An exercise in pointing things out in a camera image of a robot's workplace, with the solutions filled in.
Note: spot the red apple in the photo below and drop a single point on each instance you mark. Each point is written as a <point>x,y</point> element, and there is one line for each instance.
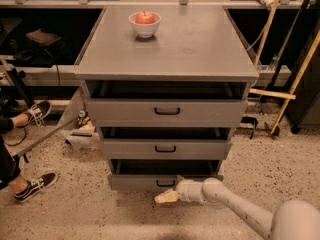
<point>144,17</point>

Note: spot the grey bottom drawer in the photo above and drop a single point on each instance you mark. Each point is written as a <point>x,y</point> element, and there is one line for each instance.
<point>159,175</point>

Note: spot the grey drawer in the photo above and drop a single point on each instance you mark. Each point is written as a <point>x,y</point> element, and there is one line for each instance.
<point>159,175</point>
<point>162,104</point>
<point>189,143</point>

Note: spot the grey top drawer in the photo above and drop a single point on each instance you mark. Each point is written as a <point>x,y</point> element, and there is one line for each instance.
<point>162,104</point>

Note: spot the black sneaker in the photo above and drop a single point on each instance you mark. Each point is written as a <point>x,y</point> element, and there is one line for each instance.
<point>38,112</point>
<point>35,186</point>

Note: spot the grey metal rod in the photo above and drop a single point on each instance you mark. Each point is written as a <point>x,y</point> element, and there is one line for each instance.
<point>23,152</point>

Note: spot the black sneaker upper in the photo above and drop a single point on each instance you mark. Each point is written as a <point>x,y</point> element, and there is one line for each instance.
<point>38,112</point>

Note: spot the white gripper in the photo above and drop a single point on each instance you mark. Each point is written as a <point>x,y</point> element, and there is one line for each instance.
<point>185,189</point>

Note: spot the grey middle drawer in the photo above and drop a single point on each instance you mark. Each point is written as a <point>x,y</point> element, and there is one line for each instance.
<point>189,143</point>

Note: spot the black sneaker lower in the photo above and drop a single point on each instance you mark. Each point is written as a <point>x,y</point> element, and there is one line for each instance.
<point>35,186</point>

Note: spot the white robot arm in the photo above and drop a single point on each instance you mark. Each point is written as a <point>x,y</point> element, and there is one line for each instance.
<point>292,220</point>

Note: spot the white ceramic bowl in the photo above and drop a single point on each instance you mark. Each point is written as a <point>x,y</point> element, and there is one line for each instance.
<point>145,30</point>

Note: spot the grey drawer cabinet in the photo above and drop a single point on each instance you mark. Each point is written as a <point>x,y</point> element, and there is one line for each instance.
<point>192,44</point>

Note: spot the white plastic bag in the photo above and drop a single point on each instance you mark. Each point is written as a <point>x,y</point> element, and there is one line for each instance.
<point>78,129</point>

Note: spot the person leg black trousers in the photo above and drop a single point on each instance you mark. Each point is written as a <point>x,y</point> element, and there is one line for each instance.
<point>9,174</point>

